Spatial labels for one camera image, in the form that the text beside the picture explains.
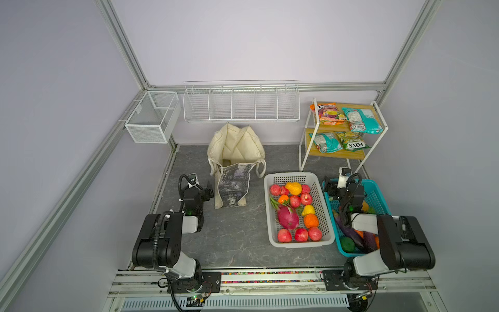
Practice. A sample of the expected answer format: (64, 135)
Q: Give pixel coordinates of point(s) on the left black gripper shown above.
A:
(206, 193)

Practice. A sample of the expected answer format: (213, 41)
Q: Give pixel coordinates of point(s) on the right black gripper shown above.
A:
(333, 191)

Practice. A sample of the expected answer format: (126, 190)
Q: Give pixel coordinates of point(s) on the orange fruit large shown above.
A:
(311, 221)

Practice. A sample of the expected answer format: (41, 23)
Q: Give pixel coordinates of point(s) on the cream canvas grocery bag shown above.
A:
(232, 154)

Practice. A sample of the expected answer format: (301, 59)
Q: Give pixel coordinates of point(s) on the pink dragon fruit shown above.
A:
(286, 214)

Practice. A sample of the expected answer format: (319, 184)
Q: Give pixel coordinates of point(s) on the red apple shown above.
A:
(315, 234)
(306, 199)
(295, 201)
(284, 236)
(301, 235)
(275, 190)
(284, 191)

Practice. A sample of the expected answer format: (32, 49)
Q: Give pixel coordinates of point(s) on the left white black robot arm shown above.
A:
(158, 245)

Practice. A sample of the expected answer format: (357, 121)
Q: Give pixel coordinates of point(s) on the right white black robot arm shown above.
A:
(403, 247)

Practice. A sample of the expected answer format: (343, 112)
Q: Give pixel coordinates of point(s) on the green Foxs candy bag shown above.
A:
(351, 141)

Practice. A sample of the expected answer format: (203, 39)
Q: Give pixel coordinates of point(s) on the teal snack bag lower shelf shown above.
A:
(327, 143)

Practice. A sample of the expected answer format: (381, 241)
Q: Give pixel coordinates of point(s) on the teal snack bag shelf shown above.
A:
(362, 121)
(327, 143)

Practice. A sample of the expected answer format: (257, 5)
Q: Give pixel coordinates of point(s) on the teal snack bag top shelf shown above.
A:
(362, 121)

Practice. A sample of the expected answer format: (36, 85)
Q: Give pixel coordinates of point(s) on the orange snack bag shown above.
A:
(328, 114)

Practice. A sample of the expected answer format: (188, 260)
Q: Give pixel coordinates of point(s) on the purple eggplant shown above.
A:
(349, 232)

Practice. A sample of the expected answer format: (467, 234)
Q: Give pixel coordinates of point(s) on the yellow lemon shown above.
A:
(308, 210)

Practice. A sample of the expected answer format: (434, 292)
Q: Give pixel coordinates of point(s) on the teal plastic vegetable basket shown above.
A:
(363, 223)

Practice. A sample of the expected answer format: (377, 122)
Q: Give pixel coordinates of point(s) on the green avocado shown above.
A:
(347, 245)

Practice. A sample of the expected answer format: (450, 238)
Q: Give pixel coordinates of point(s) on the yellow pear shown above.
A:
(294, 188)

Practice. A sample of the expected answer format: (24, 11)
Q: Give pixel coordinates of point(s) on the white wooden two-tier shelf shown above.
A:
(340, 130)

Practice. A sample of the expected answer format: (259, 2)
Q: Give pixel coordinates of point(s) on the small orange tangerine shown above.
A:
(283, 199)

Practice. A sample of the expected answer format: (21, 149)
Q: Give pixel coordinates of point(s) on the small white mesh basket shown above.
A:
(154, 117)

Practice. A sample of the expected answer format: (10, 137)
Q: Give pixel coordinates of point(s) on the long white wire basket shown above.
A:
(242, 101)

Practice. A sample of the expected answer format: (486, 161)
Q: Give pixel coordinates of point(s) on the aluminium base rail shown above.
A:
(276, 289)

